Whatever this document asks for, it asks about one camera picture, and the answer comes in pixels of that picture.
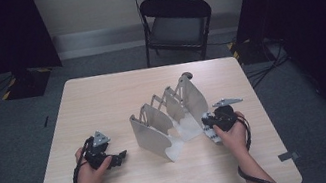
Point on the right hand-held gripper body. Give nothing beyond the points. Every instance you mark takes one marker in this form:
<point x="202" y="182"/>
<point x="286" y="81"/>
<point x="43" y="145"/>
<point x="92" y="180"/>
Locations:
<point x="225" y="117"/>

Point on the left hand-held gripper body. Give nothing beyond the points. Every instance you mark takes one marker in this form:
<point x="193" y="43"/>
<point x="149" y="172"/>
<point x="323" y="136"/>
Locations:
<point x="100" y="139"/>

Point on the beige expandable divider rack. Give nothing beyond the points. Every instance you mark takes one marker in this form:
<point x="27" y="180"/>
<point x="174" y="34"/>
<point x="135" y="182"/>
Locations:
<point x="150" y="137"/>

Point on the person's right hand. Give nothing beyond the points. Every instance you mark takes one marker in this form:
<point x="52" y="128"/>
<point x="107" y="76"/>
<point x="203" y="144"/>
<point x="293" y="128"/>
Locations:
<point x="237" y="139"/>

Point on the person's left hand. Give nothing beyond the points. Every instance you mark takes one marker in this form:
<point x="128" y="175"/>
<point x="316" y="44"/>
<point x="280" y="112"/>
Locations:
<point x="88" y="180"/>

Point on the small black pen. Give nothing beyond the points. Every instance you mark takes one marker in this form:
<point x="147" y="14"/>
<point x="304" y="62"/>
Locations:
<point x="46" y="121"/>

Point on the black stand base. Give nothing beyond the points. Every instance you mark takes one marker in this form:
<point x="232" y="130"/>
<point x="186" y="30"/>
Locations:
<point x="28" y="85"/>
<point x="249" y="52"/>

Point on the grey tape strip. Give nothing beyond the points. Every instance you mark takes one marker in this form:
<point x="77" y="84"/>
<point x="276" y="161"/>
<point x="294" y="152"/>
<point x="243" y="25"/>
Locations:
<point x="288" y="156"/>

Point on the black folding chair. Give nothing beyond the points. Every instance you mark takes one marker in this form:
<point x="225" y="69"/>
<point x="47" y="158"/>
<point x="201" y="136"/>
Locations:
<point x="178" y="29"/>

